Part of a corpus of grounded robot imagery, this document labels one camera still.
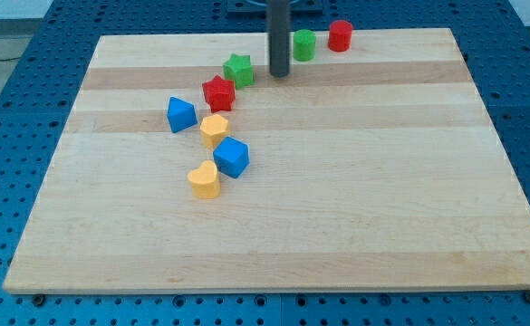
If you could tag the yellow pentagon block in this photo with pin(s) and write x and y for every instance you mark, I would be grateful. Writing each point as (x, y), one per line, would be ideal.
(213, 130)

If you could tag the yellow heart block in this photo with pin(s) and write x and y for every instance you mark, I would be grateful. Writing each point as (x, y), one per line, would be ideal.
(204, 180)

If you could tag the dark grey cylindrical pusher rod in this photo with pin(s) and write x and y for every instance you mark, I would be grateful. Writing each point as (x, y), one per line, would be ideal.
(278, 24)

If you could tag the red cylinder block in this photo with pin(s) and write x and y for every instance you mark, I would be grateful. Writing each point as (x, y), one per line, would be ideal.
(340, 35)

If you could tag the green star block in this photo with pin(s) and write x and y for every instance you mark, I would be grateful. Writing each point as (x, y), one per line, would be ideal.
(238, 68)

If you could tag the red star block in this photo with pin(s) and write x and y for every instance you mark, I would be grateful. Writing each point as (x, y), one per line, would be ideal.
(219, 94)

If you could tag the blue triangle block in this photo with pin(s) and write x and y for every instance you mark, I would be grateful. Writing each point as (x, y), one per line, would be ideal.
(181, 114)

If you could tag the light wooden board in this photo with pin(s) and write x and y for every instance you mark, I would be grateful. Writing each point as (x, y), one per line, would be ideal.
(373, 170)

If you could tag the blue cube block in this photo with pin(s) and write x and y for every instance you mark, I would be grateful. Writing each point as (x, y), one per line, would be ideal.
(231, 157)

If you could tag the green cylinder block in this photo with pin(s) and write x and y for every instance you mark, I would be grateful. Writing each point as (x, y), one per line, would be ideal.
(304, 42)

